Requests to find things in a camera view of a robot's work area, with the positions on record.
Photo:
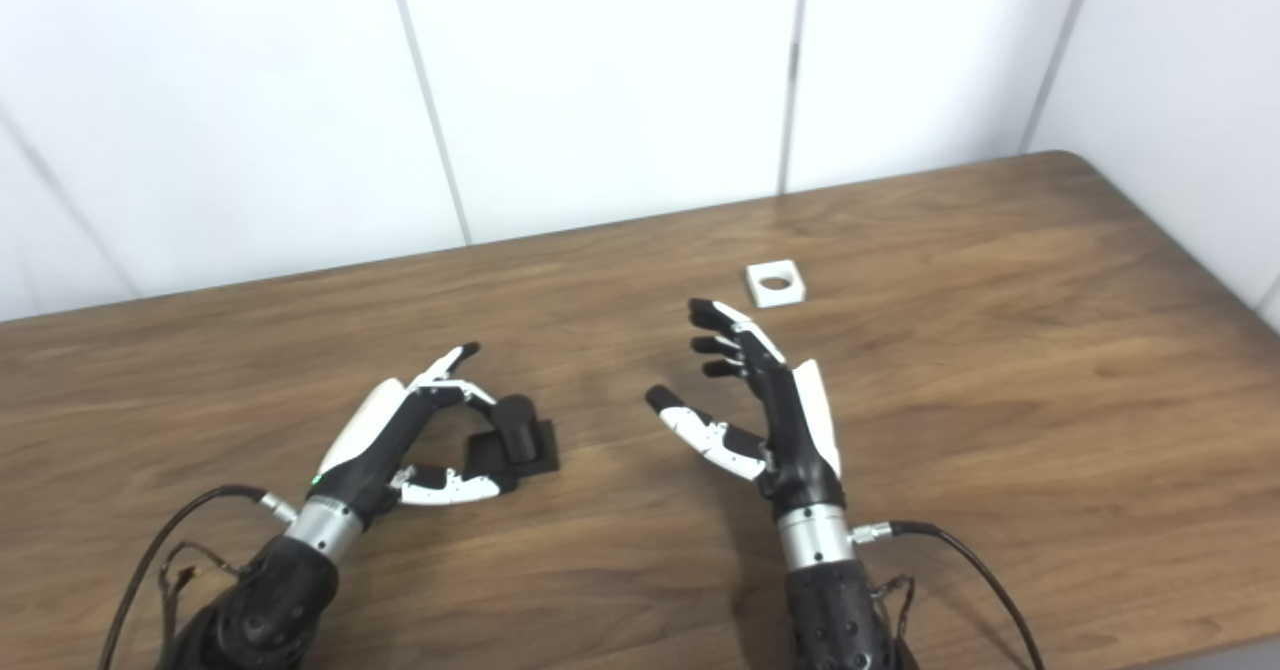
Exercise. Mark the white square piece with hole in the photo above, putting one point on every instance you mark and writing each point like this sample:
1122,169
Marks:
790,293

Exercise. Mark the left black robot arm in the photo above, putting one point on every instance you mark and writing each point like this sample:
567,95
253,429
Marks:
270,600

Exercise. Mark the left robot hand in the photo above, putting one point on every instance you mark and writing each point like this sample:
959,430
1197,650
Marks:
375,450

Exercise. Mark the black peg with base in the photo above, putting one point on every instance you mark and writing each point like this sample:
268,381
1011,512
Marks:
520,430

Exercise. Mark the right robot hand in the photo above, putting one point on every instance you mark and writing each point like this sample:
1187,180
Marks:
795,440

